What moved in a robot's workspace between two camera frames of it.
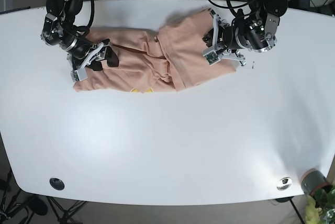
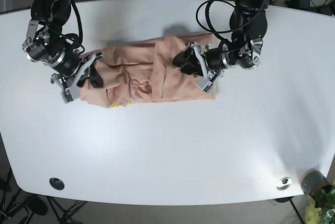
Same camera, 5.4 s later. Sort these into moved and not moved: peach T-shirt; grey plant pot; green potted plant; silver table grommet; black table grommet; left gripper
Moved: left gripper; peach T-shirt
Not moved: silver table grommet; green potted plant; black table grommet; grey plant pot
